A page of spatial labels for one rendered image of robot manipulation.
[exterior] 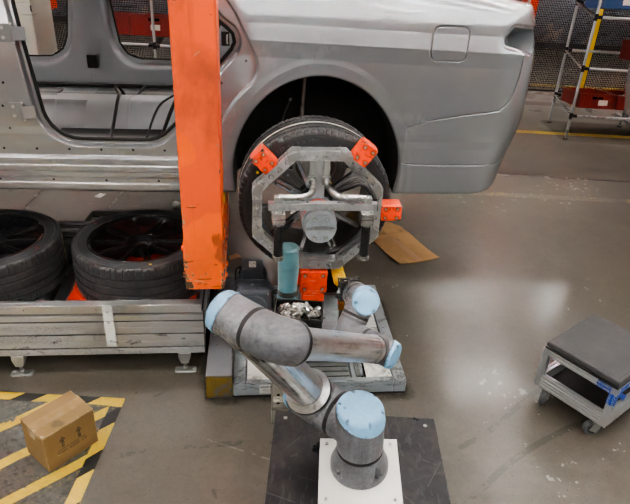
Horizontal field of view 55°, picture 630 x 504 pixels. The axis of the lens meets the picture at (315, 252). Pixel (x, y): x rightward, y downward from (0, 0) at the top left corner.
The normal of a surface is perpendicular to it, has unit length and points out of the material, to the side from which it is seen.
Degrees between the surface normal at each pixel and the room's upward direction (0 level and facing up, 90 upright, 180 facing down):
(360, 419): 6
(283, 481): 0
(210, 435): 0
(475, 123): 90
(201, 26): 90
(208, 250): 90
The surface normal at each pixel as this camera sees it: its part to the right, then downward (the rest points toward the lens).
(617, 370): 0.05, -0.87
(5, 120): 0.09, 0.50
